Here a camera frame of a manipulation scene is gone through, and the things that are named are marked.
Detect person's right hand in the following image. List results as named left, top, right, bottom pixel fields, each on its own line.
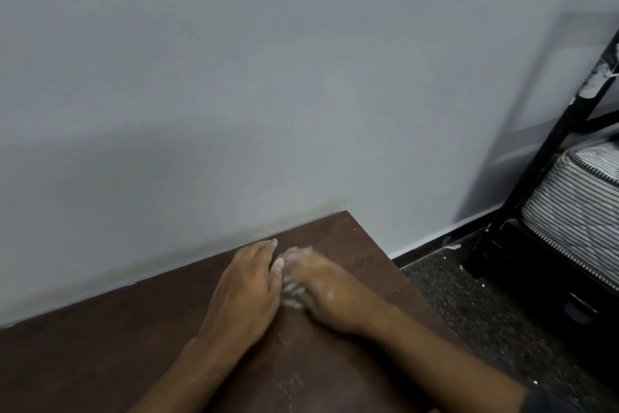
left=280, top=247, right=393, bottom=337

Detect person's left hand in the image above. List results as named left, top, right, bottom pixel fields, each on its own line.
left=200, top=239, right=284, bottom=351

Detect person's right forearm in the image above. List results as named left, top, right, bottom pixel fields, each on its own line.
left=360, top=304, right=529, bottom=413

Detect person's left forearm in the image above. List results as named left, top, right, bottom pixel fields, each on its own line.
left=127, top=335, right=245, bottom=413

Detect brown wooden table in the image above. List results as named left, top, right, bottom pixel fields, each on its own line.
left=0, top=210, right=465, bottom=413

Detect striped mattress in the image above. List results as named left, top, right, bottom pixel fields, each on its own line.
left=521, top=139, right=619, bottom=292

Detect black metal bed frame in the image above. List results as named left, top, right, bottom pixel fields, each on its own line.
left=468, top=31, right=619, bottom=331

